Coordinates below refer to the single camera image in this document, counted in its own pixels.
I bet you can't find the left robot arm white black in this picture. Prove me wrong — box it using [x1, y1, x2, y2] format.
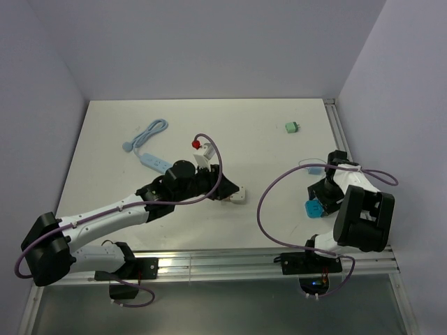
[19, 161, 240, 287]

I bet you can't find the white plug adapter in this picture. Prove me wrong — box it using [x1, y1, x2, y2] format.
[229, 186, 247, 204]

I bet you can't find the green plug adapter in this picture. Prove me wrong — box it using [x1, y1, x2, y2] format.
[285, 121, 300, 134]

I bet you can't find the aluminium rail frame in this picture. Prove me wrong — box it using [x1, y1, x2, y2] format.
[27, 248, 420, 334]
[323, 99, 352, 163]

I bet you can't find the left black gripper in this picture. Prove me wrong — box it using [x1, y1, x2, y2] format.
[174, 162, 239, 203]

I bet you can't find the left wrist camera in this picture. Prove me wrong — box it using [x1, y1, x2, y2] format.
[191, 140, 216, 171]

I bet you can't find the light blue power cord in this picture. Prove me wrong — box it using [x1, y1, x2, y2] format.
[122, 119, 169, 158]

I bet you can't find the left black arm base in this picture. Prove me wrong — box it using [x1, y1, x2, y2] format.
[94, 258, 159, 308]

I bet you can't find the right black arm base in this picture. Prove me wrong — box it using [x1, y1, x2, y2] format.
[273, 251, 342, 295]

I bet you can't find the light blue charger with cable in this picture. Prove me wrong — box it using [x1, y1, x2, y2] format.
[298, 158, 326, 175]

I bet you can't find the aluminium front rail frame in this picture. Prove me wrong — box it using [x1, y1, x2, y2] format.
[27, 248, 420, 334]

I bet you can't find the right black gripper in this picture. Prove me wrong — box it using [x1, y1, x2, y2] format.
[308, 178, 345, 218]

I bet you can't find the light blue power strip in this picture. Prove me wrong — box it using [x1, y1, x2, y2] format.
[139, 153, 173, 174]

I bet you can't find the blue plug adapter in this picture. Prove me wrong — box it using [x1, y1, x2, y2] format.
[305, 199, 324, 218]

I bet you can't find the aluminium right rail frame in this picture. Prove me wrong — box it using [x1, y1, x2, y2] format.
[323, 99, 352, 163]

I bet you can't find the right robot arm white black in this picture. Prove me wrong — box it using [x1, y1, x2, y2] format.
[302, 150, 395, 272]

